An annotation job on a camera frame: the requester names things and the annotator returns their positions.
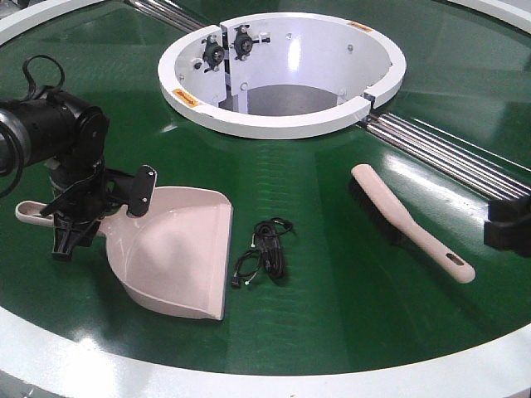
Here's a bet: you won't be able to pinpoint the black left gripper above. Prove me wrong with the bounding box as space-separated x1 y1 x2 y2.
40 159 157 260

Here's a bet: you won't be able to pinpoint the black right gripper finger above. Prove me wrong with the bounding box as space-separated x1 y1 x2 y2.
484 196 530 258

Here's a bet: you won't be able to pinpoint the pink plastic dustpan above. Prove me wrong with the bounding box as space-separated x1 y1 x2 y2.
15 186 234 322

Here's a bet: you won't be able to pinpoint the black cable bundle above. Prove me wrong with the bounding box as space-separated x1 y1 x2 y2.
230 217 298 289

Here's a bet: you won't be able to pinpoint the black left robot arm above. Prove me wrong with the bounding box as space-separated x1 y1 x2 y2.
1 87 157 261

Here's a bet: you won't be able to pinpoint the white outer conveyor rim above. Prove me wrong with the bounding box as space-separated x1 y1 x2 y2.
1 1 530 397

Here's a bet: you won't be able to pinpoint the chrome roller rails right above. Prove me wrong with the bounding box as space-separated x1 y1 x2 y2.
361 113 530 200

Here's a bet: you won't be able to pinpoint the chrome roller rails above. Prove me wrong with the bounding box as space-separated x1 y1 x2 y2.
126 0 206 33
361 113 530 200

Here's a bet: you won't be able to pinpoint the orange warning sticker front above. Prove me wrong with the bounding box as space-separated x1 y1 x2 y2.
172 89 200 108

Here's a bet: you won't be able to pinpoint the orange warning sticker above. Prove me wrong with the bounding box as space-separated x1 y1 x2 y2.
348 21 373 32
172 89 200 108

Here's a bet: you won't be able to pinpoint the chrome roller rails top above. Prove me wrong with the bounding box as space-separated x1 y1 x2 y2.
126 0 206 33

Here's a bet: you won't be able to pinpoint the orange warning sticker back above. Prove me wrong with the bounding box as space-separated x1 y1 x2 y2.
348 21 373 32

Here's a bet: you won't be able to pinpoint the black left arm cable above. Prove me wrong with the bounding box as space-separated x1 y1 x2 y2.
0 54 66 200

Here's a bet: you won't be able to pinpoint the left black bearing mount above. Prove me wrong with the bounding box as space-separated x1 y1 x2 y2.
202 35 225 73

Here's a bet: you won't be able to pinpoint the black bearing mount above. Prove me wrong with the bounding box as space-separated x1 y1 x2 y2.
232 25 254 61
202 35 225 73

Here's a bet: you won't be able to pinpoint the right black bearing mount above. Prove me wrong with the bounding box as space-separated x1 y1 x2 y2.
232 25 254 61

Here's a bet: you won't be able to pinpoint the white central ring housing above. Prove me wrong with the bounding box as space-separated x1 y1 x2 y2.
158 12 407 139

